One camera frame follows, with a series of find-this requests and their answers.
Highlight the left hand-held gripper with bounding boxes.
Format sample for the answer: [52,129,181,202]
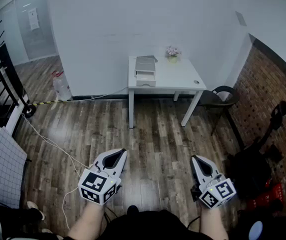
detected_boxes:
[77,148,129,206]

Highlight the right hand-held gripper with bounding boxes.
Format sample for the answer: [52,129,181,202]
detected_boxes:
[189,155,237,210]

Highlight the person's right forearm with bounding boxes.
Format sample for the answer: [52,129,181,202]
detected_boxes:
[199,205,230,240]

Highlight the person's left forearm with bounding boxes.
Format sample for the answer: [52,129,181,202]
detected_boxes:
[67,200,107,240]

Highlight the black office chair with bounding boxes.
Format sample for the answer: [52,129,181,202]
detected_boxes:
[226,100,286,203]

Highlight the person's black shoe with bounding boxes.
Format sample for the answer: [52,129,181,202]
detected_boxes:
[127,204,140,215]

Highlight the black round chair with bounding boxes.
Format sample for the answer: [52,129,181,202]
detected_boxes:
[202,85,241,136]

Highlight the red crate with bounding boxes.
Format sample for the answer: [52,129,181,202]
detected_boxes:
[245,178,286,210]

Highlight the person's dark clothing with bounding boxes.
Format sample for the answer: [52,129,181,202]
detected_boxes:
[62,208,230,240]

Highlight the pale blue round disc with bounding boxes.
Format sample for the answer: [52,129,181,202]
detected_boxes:
[248,220,264,240]

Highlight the clear plastic bottle red cap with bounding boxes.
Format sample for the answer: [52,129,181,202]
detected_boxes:
[51,70,73,102]

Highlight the white shoe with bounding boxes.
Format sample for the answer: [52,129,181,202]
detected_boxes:
[26,200,46,221]

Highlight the grey tray box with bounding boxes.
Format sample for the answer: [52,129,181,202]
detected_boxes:
[134,58,158,78]

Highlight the white table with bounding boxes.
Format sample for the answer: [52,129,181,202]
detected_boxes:
[127,55,208,129]

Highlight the dark green notebook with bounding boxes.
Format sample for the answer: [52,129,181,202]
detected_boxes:
[135,55,159,63]

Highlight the white grid board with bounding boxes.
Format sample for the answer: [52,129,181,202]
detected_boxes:
[0,125,29,210]

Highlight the pink flowers in pot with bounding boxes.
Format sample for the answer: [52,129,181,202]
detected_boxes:
[165,45,183,64]

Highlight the black metal cart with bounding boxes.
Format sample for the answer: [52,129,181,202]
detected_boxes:
[0,42,37,138]

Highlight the white paper notice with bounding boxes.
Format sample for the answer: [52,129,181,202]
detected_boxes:
[27,7,41,31]

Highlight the thin white floor cable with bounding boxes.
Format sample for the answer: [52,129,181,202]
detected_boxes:
[20,112,95,230]

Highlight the black cable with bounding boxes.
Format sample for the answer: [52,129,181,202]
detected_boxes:
[186,215,202,231]
[103,205,119,223]

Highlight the white cable along wall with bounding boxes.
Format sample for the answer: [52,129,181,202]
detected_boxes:
[65,86,130,103]

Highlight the yellow black cable cover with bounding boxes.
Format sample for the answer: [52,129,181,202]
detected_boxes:
[32,99,68,107]

